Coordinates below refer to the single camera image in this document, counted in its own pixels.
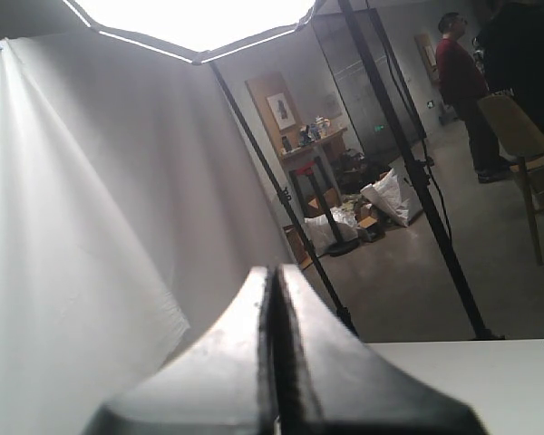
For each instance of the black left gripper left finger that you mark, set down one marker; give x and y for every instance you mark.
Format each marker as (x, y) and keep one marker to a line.
(223, 384)

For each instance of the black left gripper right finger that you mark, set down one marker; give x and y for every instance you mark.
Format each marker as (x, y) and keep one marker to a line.
(330, 382)

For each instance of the black tripod stand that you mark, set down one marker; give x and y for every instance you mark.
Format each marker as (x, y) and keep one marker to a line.
(341, 311)

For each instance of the white plastic bag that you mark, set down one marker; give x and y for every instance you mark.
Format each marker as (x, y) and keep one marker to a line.
(394, 196)

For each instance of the grey fabric backdrop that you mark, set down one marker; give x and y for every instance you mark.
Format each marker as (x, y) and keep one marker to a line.
(130, 215)

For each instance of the wooden side table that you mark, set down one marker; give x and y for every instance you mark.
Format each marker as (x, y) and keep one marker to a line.
(324, 153)

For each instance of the wooden chair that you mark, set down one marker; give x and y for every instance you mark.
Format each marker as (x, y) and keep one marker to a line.
(521, 138)

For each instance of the person in red sweater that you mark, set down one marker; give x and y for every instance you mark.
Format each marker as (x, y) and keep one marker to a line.
(462, 85)

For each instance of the bright softbox light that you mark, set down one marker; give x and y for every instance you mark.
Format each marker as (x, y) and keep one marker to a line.
(195, 32)

